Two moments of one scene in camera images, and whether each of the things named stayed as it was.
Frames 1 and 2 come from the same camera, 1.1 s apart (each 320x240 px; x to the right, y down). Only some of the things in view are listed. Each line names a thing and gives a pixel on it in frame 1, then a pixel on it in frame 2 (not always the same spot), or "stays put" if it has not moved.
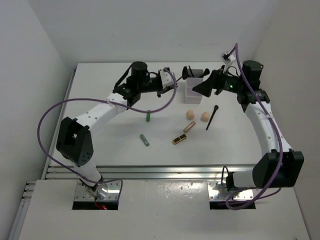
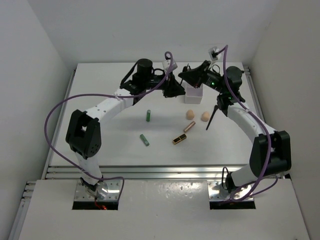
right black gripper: (205, 88) to (194, 76)
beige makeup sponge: (190, 114) stays put
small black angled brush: (216, 107) stays put
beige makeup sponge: (205, 116) stays put
